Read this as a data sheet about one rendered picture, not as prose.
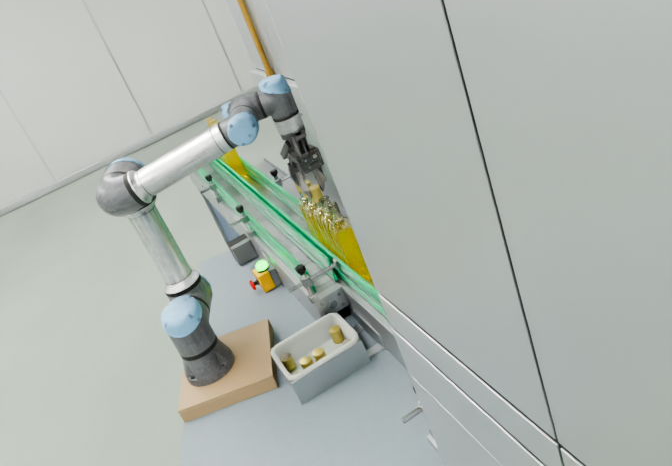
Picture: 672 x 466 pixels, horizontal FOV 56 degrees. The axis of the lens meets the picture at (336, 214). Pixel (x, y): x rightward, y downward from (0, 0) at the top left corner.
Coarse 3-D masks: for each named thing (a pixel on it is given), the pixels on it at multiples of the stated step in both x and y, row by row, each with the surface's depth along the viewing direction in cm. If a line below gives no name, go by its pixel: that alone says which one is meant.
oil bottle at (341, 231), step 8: (344, 216) 179; (336, 224) 176; (344, 224) 176; (336, 232) 176; (344, 232) 177; (352, 232) 178; (336, 240) 179; (344, 240) 178; (352, 240) 179; (344, 248) 178; (352, 248) 180; (344, 256) 180; (352, 256) 180; (360, 256) 182; (352, 264) 181; (360, 264) 182; (360, 272) 183; (368, 272) 184
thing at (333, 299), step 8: (328, 288) 188; (336, 288) 186; (320, 296) 186; (328, 296) 186; (336, 296) 187; (344, 296) 188; (320, 304) 185; (328, 304) 186; (336, 304) 187; (344, 304) 188; (320, 312) 186; (328, 312) 187
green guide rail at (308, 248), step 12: (216, 168) 305; (228, 180) 287; (240, 192) 272; (252, 192) 250; (252, 204) 259; (264, 204) 236; (276, 216) 224; (288, 228) 215; (300, 240) 207; (312, 252) 199; (324, 264) 193; (336, 276) 189
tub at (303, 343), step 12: (312, 324) 183; (324, 324) 184; (336, 324) 185; (348, 324) 177; (300, 336) 182; (312, 336) 183; (324, 336) 185; (348, 336) 178; (276, 348) 179; (288, 348) 181; (300, 348) 183; (312, 348) 184; (324, 348) 183; (336, 348) 181; (276, 360) 174; (324, 360) 168; (288, 372) 169; (300, 372) 166
